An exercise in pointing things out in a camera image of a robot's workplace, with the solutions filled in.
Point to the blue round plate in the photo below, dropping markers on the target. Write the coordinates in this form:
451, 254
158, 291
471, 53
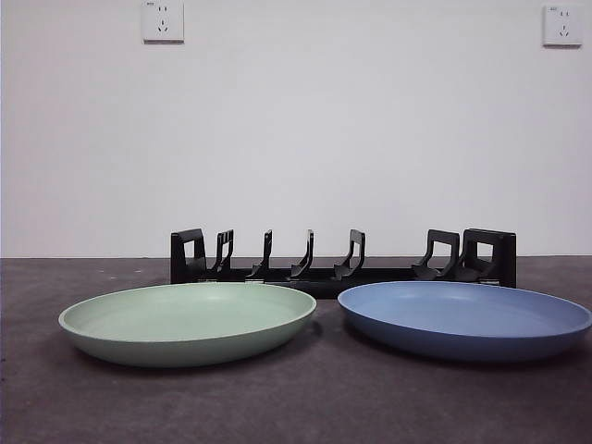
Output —
462, 324

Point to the black plastic plate rack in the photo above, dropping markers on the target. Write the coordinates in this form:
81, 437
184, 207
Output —
178, 263

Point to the green round plate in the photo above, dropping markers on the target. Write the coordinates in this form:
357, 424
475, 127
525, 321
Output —
185, 333

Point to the white wall socket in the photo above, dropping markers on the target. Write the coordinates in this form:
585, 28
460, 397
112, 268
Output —
562, 28
163, 23

